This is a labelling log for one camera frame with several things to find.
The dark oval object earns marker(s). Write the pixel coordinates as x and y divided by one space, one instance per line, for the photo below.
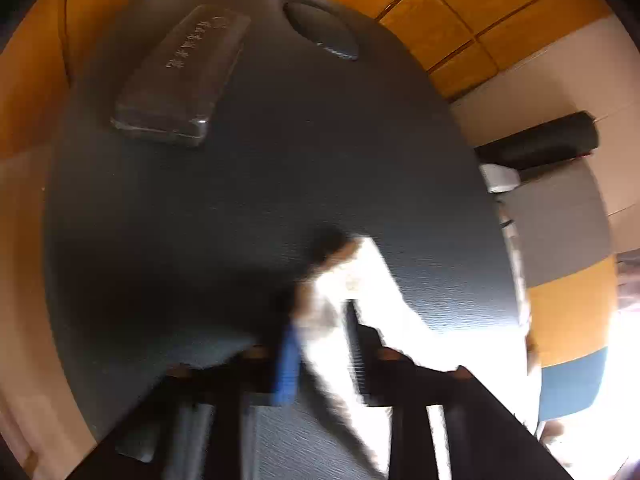
320 30

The black glasses case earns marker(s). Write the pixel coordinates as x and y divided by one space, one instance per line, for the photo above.
180 75

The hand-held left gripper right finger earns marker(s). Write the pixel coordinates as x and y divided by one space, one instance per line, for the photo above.
362 360

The cream knit sweater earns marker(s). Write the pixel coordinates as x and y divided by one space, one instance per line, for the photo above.
365 280

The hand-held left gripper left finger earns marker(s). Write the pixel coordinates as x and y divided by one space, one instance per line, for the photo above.
286 370

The yellow foam mat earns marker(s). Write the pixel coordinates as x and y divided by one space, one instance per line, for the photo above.
570 315

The black rolled mat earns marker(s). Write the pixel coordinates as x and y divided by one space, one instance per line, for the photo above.
540 142

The small white box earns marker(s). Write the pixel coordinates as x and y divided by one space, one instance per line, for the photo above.
499 177

